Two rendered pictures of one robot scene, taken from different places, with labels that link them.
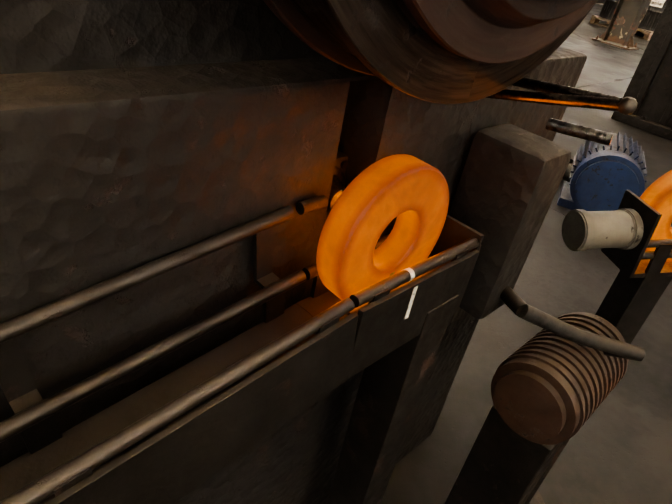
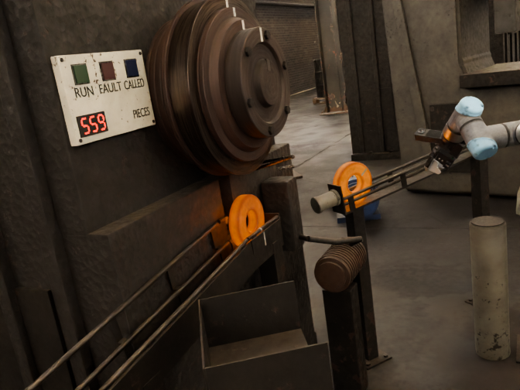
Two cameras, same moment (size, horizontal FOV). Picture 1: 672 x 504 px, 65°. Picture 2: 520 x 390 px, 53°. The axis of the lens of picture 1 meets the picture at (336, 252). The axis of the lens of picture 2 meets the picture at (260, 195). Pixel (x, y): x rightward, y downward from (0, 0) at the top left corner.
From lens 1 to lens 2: 1.01 m
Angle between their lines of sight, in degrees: 21
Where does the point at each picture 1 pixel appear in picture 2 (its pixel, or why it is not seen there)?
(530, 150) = (280, 181)
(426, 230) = (258, 216)
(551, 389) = (333, 263)
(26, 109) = (163, 206)
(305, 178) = (217, 212)
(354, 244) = (240, 223)
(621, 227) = (330, 196)
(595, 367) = (347, 251)
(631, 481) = (425, 327)
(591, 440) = (400, 320)
